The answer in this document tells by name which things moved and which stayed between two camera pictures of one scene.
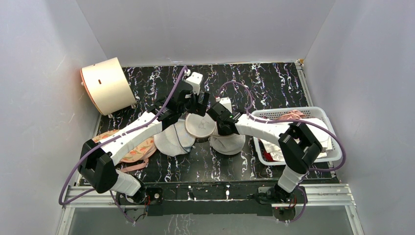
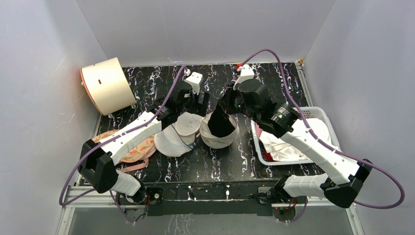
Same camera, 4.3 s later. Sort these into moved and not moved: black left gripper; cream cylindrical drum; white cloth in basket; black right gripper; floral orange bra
Moved: black right gripper
Not moved: white cloth in basket; black left gripper; cream cylindrical drum; floral orange bra
